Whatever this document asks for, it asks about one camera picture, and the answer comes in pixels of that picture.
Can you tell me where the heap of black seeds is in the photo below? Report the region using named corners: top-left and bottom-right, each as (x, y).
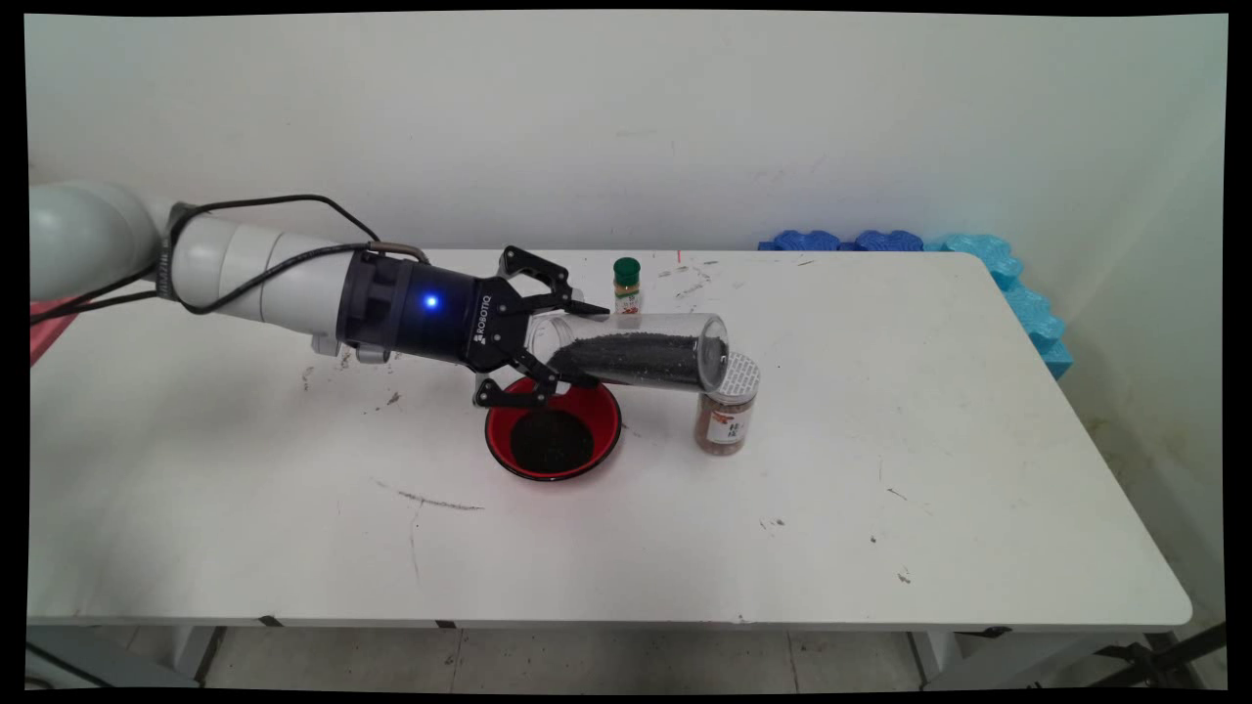
top-left (510, 409), bottom-right (595, 475)

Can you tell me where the white table leg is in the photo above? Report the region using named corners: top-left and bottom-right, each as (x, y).
top-left (910, 631), bottom-right (964, 687)
top-left (171, 626), bottom-right (226, 687)

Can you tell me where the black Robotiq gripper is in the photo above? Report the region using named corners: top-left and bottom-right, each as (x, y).
top-left (337, 246), bottom-right (610, 411)

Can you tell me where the cyan foam mat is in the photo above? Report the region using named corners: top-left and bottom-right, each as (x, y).
top-left (924, 233), bottom-right (1074, 380)

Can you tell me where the black gripper cable tan connector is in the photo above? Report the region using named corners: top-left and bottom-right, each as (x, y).
top-left (171, 194), bottom-right (429, 263)

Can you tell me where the pink box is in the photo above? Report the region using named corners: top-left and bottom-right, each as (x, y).
top-left (29, 298), bottom-right (79, 365)

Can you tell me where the silver lid spice jar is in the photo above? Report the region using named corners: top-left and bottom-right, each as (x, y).
top-left (694, 352), bottom-right (762, 457)

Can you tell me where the black metal stand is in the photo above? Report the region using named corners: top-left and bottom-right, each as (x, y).
top-left (1091, 621), bottom-right (1229, 690)

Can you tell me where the green cap spice bottle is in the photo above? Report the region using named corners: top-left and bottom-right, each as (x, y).
top-left (613, 257), bottom-right (643, 319)

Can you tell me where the red bowl with black rim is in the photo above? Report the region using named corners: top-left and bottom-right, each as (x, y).
top-left (485, 376), bottom-right (623, 482)

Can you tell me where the black camera cable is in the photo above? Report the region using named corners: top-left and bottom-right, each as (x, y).
top-left (29, 244), bottom-right (358, 326)

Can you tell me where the clear jar with black seeds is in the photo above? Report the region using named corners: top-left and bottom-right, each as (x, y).
top-left (528, 311), bottom-right (731, 394)

